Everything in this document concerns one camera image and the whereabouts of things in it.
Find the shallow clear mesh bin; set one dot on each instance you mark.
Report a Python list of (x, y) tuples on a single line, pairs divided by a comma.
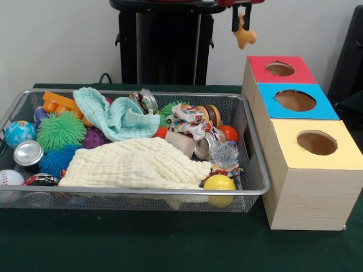
[(113, 203)]

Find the dark green tablecloth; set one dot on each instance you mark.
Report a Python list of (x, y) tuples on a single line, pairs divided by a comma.
[(170, 243), (356, 102)]

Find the red-orange ball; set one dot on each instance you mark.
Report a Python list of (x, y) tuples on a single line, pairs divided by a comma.
[(229, 133)]

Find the orange teddy bear toy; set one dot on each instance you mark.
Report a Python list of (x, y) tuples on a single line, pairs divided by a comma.
[(245, 38)]

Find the large green spiky ball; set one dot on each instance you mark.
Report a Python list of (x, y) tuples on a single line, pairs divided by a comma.
[(61, 131)]

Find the wooden three-hole sorting box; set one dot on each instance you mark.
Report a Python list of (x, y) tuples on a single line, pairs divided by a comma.
[(312, 198)]

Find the orange plastic toy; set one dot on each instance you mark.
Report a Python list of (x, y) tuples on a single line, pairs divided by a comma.
[(61, 103)]

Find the yellow ball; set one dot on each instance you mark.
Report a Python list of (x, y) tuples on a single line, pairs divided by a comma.
[(219, 184)]

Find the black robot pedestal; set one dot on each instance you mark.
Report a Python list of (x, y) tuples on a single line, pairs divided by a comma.
[(170, 42)]

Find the white baseball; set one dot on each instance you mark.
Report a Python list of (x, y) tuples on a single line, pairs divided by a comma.
[(10, 178)]

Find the mint green cloth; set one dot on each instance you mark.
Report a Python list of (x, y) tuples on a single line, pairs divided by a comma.
[(119, 124)]

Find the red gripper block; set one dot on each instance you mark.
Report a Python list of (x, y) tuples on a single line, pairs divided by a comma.
[(241, 2)]

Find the brown striped burger toy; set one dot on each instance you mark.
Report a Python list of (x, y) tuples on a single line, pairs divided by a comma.
[(211, 113)]

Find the black stand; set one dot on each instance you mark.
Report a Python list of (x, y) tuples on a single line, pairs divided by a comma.
[(348, 56)]

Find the cream muslin cloth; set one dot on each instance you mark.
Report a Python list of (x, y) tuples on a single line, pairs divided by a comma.
[(133, 164)]

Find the blue spiky ball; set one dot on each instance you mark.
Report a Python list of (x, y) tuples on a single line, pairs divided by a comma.
[(55, 164)]

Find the blue globe ball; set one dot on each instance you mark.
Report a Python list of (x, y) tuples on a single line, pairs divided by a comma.
[(20, 134)]

